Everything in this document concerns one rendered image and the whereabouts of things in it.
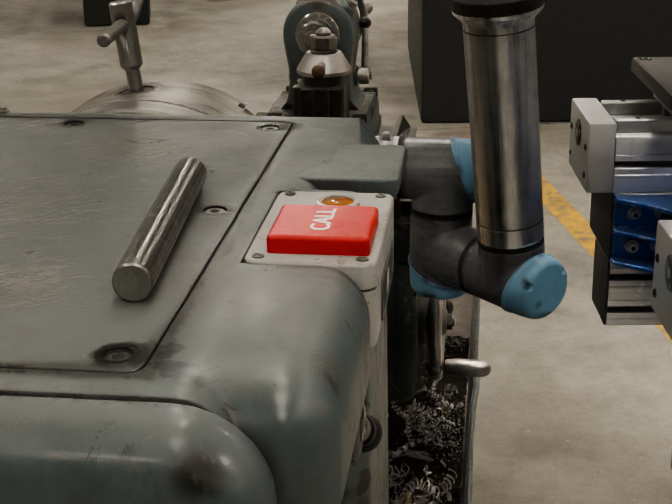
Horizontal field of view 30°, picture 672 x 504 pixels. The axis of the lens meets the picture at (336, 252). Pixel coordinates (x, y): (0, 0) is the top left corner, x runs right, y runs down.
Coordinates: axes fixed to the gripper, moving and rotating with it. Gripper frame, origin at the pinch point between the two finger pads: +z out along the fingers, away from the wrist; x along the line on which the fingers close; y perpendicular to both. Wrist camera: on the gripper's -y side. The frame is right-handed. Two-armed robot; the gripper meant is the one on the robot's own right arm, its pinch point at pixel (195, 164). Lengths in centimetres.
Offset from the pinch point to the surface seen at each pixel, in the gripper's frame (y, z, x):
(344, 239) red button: -76, -27, 17
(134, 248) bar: -81, -16, 18
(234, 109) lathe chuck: -26.9, -10.5, 13.2
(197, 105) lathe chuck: -30.5, -7.8, 14.3
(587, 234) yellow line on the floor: 288, -72, -101
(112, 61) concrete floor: 571, 186, -100
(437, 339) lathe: 26, -29, -33
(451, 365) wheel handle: 28, -31, -37
